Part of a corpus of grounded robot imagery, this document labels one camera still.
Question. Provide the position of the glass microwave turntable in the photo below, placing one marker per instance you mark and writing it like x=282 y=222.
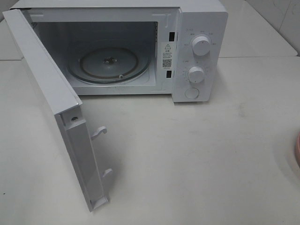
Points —
x=108 y=65

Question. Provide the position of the white microwave oven body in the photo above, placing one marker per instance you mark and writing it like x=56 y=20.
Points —
x=68 y=27

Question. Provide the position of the white warning label sticker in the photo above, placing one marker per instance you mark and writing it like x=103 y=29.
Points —
x=167 y=52

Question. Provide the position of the pink plate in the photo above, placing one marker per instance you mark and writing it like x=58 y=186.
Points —
x=297 y=150

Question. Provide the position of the white timer knob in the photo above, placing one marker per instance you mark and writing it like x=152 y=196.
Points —
x=196 y=74

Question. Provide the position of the white microwave door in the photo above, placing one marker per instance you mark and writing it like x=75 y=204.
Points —
x=64 y=107

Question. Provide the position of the upper white power knob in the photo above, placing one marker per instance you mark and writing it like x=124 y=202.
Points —
x=201 y=45

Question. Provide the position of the round white door button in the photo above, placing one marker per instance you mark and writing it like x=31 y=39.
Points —
x=192 y=93

